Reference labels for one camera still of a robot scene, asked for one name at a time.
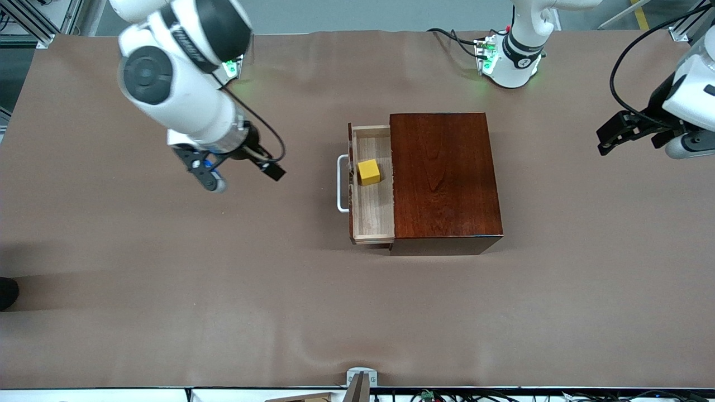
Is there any yellow block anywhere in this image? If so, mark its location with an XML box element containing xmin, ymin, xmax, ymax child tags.
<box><xmin>357</xmin><ymin>159</ymin><xmax>382</xmax><ymax>186</ymax></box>

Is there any wooden drawer with white handle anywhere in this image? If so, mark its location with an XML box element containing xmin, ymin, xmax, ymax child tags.
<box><xmin>337</xmin><ymin>123</ymin><xmax>396</xmax><ymax>245</ymax></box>

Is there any yellow floor tape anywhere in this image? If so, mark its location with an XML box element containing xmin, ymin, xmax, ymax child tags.
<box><xmin>630</xmin><ymin>0</ymin><xmax>650</xmax><ymax>30</ymax></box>

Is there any grey diagonal metal bar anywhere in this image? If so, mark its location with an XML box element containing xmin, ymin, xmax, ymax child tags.
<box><xmin>598</xmin><ymin>0</ymin><xmax>653</xmax><ymax>30</ymax></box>

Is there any brown table cloth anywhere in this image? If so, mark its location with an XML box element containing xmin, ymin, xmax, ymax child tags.
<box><xmin>0</xmin><ymin>29</ymin><xmax>715</xmax><ymax>390</ymax></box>

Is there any dark brown wooden cabinet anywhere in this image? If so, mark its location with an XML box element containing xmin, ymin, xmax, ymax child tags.
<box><xmin>389</xmin><ymin>112</ymin><xmax>504</xmax><ymax>256</ymax></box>

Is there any black round object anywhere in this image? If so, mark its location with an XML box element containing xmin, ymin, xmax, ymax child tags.
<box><xmin>0</xmin><ymin>276</ymin><xmax>20</xmax><ymax>312</ymax></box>

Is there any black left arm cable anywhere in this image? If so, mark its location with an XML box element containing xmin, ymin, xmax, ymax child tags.
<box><xmin>609</xmin><ymin>4</ymin><xmax>711</xmax><ymax>130</ymax></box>

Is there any black left base cable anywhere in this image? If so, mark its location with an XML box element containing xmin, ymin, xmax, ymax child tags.
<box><xmin>427</xmin><ymin>27</ymin><xmax>482</xmax><ymax>59</ymax></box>

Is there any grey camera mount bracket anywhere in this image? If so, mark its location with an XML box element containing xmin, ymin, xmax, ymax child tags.
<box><xmin>344</xmin><ymin>367</ymin><xmax>378</xmax><ymax>402</ymax></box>

